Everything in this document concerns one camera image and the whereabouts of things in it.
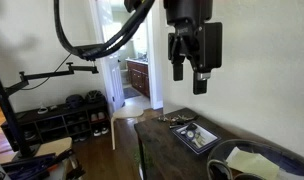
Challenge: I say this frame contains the pale yellow paper sheet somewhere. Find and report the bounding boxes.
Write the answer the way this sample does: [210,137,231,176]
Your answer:
[226,146,281,180]

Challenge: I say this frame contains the light wood round stool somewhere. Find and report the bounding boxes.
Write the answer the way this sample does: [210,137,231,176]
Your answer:
[110,106,145,151]

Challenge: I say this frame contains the dark blue bike helmet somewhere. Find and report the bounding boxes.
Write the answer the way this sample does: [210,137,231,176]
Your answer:
[65,94,85,110]

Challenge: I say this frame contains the small silver key bunch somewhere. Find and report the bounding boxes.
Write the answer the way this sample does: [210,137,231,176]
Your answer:
[157,114,173,123]

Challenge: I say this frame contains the dark wood bathroom cabinet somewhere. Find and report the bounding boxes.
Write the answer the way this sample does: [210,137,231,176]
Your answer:
[126,59,151,99]

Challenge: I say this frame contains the key bunch with blue tags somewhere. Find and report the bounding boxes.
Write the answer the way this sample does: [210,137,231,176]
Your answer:
[179,123,206,149]

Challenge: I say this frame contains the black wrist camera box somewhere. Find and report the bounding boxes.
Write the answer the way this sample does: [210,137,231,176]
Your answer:
[204,21,224,70]

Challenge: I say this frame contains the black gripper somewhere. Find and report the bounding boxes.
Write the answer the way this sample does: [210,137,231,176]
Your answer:
[163,0,214,82]

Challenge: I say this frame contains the dark glazed bowl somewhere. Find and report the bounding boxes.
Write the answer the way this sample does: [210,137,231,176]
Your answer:
[206,139,304,180]

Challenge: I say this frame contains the grey shoe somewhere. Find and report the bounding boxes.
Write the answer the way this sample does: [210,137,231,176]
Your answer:
[23,129,37,141]

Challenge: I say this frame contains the key bunch with car fob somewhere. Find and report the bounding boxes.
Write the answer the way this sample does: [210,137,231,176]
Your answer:
[169,114,200,130]

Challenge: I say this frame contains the black bar clamps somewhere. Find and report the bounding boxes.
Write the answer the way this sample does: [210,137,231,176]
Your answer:
[0,148,87,180]

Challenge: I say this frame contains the small white object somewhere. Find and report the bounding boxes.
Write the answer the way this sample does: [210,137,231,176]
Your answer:
[36,104,49,116]

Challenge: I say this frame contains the thin black camera cable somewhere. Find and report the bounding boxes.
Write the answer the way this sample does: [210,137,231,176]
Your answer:
[20,53,73,92]

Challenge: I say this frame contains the dark wooden shoe shelf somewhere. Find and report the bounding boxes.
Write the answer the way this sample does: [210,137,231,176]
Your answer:
[0,101,112,152]

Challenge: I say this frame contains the thick black cable hose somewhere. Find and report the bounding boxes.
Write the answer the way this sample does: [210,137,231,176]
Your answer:
[53,0,156,62]

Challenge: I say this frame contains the white panel door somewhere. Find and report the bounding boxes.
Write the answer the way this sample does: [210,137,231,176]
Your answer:
[90,0,126,114]

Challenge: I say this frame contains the light wood stand base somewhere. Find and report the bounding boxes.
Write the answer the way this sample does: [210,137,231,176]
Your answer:
[0,137,74,164]

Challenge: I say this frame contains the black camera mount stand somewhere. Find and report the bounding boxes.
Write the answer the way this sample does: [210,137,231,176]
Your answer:
[0,61,100,159]

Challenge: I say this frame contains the dark bath mat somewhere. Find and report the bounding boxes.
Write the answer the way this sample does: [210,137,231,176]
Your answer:
[122,86,142,100]

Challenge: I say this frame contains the square tray with blue rim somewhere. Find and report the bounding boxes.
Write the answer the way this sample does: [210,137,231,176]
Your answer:
[170,121,222,155]

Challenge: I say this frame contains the black bike helmet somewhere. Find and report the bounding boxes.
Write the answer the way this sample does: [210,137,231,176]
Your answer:
[84,89,106,104]

